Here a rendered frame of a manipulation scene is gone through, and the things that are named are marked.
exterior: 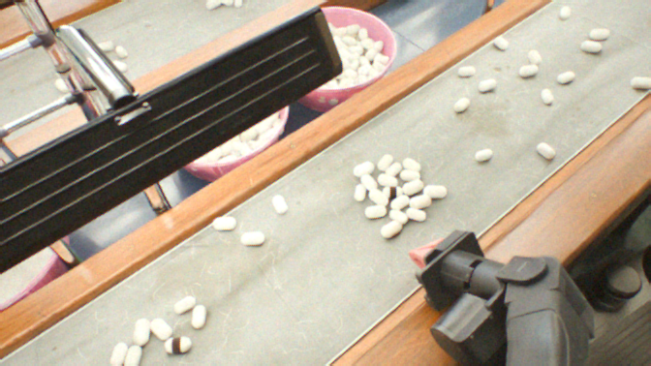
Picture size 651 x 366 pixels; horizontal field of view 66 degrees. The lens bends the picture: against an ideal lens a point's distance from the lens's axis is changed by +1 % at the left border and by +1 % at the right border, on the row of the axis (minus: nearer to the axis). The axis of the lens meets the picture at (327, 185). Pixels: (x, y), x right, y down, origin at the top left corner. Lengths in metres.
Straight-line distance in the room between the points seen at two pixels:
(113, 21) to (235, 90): 0.81
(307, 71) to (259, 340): 0.39
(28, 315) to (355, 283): 0.47
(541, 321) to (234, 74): 0.38
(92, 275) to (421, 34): 0.89
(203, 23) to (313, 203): 0.57
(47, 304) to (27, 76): 0.57
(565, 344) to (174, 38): 0.99
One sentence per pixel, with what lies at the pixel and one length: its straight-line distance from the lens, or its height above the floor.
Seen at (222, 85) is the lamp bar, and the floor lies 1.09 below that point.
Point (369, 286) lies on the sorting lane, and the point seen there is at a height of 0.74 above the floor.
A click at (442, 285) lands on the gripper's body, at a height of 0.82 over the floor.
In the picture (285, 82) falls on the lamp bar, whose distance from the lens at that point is 0.55.
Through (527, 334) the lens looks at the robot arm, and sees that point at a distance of 0.51.
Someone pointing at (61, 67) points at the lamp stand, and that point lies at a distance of 0.93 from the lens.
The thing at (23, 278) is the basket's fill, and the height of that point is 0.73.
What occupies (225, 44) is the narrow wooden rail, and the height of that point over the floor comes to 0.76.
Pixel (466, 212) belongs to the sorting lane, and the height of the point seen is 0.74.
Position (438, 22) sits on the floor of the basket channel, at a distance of 1.31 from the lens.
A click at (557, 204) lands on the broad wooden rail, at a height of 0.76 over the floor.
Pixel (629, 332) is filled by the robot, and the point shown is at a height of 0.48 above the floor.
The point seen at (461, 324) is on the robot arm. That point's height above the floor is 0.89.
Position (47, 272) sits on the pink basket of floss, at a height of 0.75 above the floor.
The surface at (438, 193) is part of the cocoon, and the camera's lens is 0.84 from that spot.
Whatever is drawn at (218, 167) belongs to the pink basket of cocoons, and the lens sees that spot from 0.90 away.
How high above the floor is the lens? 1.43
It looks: 54 degrees down
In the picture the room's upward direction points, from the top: 3 degrees counter-clockwise
